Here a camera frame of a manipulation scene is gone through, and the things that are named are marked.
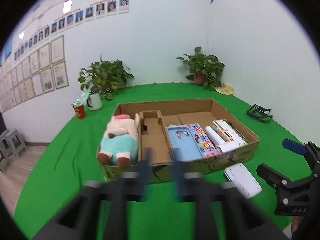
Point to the left potted green plant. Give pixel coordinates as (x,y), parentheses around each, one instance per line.
(104,77)

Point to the right potted green plant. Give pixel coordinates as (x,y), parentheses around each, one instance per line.
(203,70)

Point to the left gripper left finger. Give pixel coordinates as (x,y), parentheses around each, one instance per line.
(79,218)

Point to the red paper cup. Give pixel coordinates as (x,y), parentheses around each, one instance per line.
(78,105)

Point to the potted green plant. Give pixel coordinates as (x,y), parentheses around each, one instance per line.
(203,70)
(104,77)

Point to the large shallow cardboard box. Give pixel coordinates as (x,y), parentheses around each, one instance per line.
(184,112)

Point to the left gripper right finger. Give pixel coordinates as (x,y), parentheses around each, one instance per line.
(242,220)

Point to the narrow cardboard divider tray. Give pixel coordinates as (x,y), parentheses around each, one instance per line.
(153,135)

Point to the framed certificate upper right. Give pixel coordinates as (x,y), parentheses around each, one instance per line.
(57,49)

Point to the black folding stand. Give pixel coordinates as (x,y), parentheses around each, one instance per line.
(260,114)

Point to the yellow cloth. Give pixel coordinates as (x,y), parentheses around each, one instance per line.
(225,89)

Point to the white hair dryer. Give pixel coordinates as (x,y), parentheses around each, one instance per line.
(220,145)

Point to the framed certificate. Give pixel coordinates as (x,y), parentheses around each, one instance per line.
(60,75)
(57,49)

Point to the grey plastic stool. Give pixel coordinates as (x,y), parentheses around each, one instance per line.
(5,150)
(16,142)

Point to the pink pig plush toy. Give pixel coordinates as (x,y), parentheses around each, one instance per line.
(119,145)

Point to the white flat device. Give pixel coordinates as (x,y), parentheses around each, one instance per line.
(243,180)

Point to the green table cloth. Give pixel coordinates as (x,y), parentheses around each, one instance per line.
(70,160)

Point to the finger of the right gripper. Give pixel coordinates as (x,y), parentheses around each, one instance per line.
(279,181)
(307,150)

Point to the framed certificate lower right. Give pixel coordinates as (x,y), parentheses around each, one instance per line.
(60,75)

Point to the person's left hand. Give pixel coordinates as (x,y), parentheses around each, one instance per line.
(295,223)

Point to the white enamel mug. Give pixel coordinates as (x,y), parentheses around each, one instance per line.
(94,102)

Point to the colourful board game box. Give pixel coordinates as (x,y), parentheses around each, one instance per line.
(203,143)

